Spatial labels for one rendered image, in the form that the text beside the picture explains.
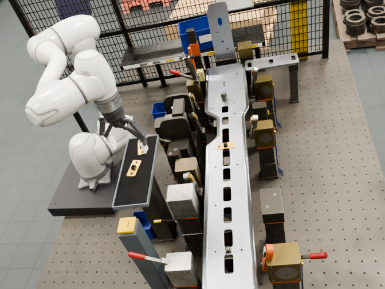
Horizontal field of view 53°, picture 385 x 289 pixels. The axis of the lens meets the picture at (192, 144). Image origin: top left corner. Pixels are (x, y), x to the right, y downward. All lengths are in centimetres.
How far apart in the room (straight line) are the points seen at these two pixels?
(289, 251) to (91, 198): 115
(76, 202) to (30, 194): 147
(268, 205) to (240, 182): 18
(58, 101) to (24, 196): 244
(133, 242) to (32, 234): 192
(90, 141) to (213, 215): 82
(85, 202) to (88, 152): 27
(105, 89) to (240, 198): 67
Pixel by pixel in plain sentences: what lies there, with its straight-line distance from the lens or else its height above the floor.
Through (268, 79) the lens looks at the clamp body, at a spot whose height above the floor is 105.
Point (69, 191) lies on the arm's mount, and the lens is 222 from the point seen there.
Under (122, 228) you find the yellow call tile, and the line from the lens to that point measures 140.
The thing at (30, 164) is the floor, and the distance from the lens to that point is 388.
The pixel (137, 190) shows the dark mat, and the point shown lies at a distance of 148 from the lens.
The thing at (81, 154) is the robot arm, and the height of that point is 98.
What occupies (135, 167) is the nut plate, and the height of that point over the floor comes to 117.
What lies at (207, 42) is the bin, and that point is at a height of 108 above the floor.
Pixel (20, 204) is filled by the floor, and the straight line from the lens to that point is 356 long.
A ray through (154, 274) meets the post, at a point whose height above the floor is 85.
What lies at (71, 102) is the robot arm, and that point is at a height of 160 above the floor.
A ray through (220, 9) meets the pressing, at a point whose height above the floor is 130.
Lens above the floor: 222
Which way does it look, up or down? 43 degrees down
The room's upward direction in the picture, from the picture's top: 17 degrees counter-clockwise
